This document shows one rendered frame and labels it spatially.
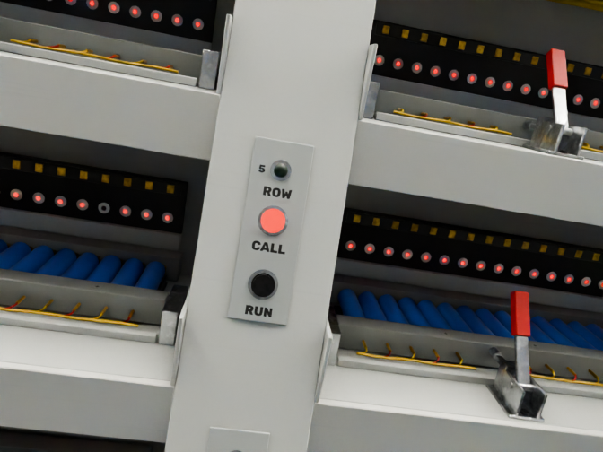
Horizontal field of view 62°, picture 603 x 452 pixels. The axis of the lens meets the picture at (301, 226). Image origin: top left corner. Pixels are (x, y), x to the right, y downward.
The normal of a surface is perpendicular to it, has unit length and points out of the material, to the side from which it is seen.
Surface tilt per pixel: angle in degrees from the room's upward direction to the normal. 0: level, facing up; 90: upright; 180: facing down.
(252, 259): 90
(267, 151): 90
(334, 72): 90
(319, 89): 90
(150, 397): 106
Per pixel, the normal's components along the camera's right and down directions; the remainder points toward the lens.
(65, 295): 0.07, 0.28
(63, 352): 0.18, -0.95
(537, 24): 0.11, 0.01
